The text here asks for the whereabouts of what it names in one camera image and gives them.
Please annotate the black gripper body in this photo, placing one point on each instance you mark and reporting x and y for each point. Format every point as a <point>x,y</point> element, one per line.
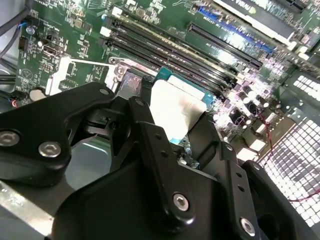
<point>112,212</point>

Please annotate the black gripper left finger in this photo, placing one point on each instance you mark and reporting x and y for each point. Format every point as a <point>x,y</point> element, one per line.
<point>37,130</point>

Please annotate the silver CPU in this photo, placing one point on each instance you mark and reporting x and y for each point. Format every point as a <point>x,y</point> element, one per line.
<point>175,105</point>

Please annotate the metal socket cover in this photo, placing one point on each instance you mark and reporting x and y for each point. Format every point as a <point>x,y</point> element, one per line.
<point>56,75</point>

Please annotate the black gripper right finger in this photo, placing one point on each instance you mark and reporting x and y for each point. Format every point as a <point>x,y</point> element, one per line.
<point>240,200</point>

